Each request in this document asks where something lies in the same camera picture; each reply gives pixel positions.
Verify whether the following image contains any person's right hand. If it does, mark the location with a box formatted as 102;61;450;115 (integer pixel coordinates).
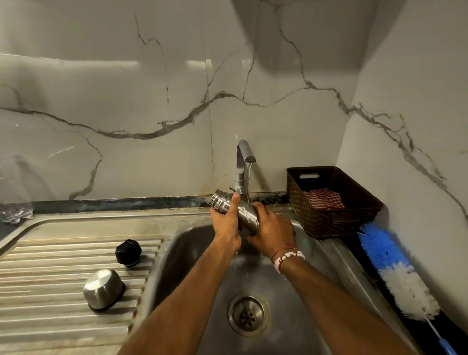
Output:
245;202;297;261

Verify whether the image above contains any person's left hand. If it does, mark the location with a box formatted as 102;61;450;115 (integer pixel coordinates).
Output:
210;192;242;252

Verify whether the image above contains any stainless steel bottle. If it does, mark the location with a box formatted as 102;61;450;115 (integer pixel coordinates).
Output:
209;189;262;235

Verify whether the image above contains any person's left forearm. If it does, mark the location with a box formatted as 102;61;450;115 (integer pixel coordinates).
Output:
117;243;240;355

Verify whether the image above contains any person's right forearm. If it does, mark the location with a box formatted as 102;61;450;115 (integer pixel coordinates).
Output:
280;256;415;355

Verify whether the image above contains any chrome sink faucet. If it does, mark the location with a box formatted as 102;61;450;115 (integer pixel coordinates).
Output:
229;140;257;204

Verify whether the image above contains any red thread wristband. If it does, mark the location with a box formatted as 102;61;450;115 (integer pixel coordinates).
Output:
271;247;297;264

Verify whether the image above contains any red white striped cloth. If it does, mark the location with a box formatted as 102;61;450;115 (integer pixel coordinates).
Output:
302;188;346;211

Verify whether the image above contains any brown woven plastic basket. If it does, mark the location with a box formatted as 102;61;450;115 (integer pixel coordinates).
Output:
286;166;385;240

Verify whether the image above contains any round metal drain strainer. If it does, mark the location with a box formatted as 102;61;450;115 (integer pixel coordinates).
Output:
227;292;271;338

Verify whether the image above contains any black bottle cap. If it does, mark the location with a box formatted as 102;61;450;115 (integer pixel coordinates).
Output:
115;239;142;268

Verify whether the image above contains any blue white bottle brush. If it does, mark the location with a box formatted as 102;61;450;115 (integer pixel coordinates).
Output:
357;222;458;355

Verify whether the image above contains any stainless steel cup lid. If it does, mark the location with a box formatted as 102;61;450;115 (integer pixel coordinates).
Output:
83;269;126;313

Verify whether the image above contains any clear glass vessel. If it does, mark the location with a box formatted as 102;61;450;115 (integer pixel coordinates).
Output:
0;155;34;225

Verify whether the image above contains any stainless steel sink with drainboard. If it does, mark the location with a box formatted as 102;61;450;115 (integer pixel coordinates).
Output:
0;206;423;355

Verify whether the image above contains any white bead bracelet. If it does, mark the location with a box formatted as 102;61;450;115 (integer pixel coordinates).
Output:
274;250;306;274

